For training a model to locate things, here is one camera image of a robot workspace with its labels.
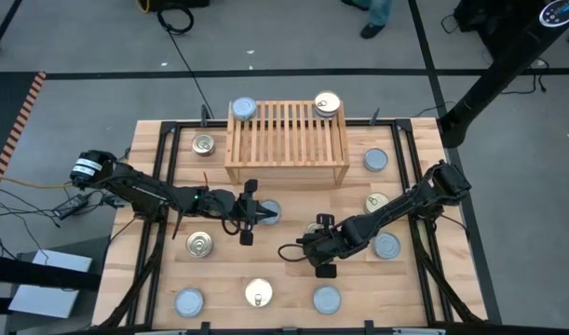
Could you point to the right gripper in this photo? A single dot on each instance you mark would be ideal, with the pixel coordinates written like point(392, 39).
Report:
point(335, 244)

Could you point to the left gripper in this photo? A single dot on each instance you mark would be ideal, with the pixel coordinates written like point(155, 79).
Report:
point(247, 211)

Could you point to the silver lid green label can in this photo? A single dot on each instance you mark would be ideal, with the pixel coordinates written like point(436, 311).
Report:
point(189, 302)
point(388, 249)
point(244, 108)
point(272, 205)
point(327, 299)
point(375, 159)

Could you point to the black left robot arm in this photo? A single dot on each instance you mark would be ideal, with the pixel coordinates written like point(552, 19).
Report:
point(139, 188)

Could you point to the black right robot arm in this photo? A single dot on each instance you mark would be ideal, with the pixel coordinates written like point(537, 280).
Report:
point(405, 205)

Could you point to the wooden slatted shelf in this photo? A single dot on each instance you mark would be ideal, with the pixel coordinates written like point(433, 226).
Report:
point(286, 163)

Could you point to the grey connector box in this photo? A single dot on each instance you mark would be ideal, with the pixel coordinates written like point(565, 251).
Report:
point(118, 200)

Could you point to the black power adapter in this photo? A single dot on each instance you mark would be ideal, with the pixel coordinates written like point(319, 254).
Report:
point(71, 206)

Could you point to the person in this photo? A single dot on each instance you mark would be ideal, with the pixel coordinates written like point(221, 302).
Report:
point(372, 31)

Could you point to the black floor equipment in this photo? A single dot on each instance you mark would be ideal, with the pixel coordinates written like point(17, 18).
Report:
point(177, 4)

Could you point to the white flat box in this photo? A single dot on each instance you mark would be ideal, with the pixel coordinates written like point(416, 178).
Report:
point(42, 302)

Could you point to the black metal beam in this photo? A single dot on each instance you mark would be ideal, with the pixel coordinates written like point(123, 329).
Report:
point(32, 274)

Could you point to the black tower fan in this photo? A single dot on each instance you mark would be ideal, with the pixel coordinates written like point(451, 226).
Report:
point(493, 79)

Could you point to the orange black striped floor ramp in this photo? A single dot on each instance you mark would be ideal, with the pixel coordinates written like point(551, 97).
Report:
point(20, 125)

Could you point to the black clamp post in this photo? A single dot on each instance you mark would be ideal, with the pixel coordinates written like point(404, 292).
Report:
point(374, 118)
point(204, 116)

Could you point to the black aluminium table frame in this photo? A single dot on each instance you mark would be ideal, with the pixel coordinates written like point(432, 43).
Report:
point(191, 124)

